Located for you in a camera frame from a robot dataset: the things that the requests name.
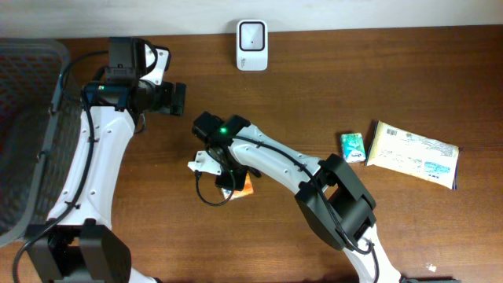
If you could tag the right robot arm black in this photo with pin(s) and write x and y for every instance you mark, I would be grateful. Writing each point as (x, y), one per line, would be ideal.
(333, 200)

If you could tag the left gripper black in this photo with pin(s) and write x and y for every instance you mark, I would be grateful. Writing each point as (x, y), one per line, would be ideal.
(178, 98)

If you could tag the cream snack bag blue label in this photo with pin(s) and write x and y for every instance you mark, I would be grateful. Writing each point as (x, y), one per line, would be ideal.
(415, 155)

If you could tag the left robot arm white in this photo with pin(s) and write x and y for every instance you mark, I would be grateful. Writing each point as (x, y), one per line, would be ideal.
(77, 244)

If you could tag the orange tissue pack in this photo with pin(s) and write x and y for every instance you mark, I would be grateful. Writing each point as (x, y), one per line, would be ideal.
(247, 190)

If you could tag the white barcode scanner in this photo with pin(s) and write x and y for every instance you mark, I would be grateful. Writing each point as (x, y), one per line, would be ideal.
(252, 45)

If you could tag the grey plastic mesh basket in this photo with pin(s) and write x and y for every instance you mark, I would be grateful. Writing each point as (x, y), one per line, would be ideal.
(39, 132)

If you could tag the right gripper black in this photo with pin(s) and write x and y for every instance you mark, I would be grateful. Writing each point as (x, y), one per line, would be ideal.
(230, 179)

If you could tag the teal tissue pack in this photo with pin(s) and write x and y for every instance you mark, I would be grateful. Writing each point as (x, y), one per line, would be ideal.
(353, 147)

